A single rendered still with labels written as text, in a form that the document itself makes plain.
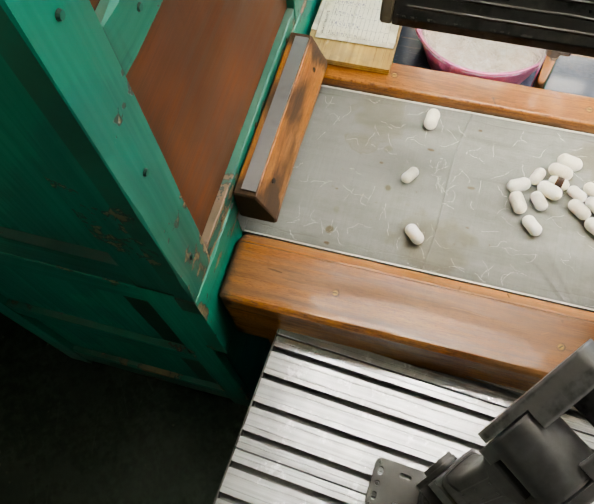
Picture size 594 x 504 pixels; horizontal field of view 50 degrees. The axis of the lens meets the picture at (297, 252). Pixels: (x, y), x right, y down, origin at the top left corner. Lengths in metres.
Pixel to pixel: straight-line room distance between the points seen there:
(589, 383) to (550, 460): 0.07
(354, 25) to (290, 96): 0.24
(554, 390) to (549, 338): 0.38
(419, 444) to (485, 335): 0.19
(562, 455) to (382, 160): 0.61
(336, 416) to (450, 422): 0.16
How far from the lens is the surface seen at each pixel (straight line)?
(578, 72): 1.29
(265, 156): 0.90
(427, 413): 0.97
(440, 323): 0.90
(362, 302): 0.90
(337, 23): 1.16
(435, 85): 1.10
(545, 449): 0.56
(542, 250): 1.01
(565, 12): 0.79
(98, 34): 0.51
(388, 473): 0.94
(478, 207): 1.01
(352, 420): 0.96
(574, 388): 0.55
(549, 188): 1.03
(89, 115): 0.51
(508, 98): 1.11
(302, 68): 1.00
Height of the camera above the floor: 1.62
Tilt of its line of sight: 66 degrees down
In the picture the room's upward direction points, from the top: 9 degrees counter-clockwise
